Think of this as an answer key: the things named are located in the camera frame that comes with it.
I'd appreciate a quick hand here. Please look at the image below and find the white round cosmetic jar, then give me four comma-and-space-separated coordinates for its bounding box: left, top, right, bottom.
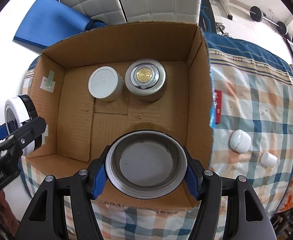
4, 94, 43, 155

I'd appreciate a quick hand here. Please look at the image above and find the tape roll with gold rim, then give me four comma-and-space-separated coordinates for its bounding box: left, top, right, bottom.
105, 122, 188, 199

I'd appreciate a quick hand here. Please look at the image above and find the red rectangular box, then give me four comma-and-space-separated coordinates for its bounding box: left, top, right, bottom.
214, 89, 222, 124

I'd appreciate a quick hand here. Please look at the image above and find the white plastic cup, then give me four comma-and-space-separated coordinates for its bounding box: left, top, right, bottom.
260, 152, 278, 168

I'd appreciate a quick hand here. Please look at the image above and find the white oval earbuds case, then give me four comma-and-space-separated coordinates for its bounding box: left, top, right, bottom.
229, 129, 252, 154

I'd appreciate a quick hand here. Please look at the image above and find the plaid checkered cloth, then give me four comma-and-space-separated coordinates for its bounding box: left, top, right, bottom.
18, 31, 293, 240

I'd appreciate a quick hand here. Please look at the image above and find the white lidded jar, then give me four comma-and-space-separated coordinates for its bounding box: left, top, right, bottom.
88, 66, 125, 102

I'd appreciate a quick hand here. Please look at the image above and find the silver round tin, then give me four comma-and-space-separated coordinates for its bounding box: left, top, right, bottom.
125, 59, 167, 102

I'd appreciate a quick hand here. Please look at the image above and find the milk carton cardboard box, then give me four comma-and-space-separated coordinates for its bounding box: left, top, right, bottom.
23, 22, 215, 212

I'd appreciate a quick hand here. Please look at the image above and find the grey quilted sofa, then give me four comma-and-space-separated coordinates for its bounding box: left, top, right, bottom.
60, 0, 201, 25

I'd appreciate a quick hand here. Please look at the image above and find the black barbell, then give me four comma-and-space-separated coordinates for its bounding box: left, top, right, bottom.
249, 6, 287, 36

